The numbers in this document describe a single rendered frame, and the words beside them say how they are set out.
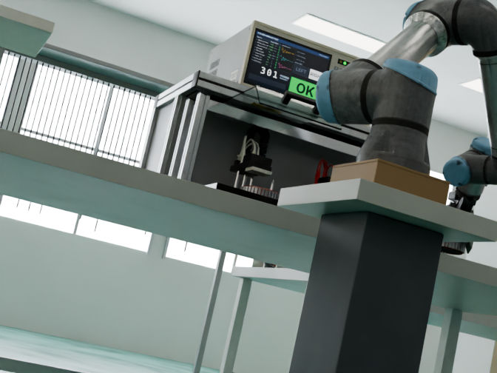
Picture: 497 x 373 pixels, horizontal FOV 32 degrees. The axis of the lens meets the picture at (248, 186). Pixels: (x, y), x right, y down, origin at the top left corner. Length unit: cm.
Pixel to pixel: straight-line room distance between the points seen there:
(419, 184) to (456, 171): 58
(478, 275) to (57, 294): 667
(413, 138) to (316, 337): 43
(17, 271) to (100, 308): 89
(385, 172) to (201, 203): 52
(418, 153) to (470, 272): 69
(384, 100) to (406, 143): 11
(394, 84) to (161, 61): 744
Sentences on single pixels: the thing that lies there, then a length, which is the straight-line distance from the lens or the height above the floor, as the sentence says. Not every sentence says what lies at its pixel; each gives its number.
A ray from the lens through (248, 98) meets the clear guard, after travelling 240.
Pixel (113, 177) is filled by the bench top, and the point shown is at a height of 71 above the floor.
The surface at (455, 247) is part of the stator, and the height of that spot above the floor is 80.
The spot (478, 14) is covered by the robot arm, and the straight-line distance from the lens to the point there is 214.
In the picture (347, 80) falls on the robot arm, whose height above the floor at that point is 99.
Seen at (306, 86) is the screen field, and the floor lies 118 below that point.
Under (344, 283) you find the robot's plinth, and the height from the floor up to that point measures 57.
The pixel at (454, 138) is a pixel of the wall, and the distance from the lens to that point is 1059.
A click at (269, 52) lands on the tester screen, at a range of 257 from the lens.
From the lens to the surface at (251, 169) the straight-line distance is 239.
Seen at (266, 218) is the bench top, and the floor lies 71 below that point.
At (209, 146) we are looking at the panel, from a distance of 259.
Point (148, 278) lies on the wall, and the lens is 890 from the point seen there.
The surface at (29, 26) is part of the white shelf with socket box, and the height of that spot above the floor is 117.
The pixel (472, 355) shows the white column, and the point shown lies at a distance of 640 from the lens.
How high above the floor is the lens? 44
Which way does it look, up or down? 9 degrees up
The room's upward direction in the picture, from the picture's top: 13 degrees clockwise
